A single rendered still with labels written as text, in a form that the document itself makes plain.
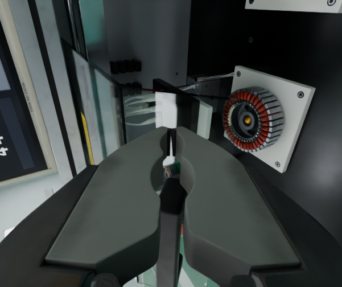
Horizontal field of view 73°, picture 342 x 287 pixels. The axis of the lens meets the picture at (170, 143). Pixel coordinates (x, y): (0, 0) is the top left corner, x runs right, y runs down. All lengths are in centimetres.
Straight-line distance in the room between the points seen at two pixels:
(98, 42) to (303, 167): 36
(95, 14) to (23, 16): 8
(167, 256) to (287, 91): 30
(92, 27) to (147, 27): 22
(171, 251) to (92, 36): 28
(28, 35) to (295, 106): 37
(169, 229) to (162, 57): 46
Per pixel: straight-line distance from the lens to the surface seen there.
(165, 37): 57
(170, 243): 18
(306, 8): 39
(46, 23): 35
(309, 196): 45
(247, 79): 45
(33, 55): 35
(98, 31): 35
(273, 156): 44
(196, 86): 50
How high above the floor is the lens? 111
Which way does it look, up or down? 26 degrees down
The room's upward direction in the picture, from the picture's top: 106 degrees counter-clockwise
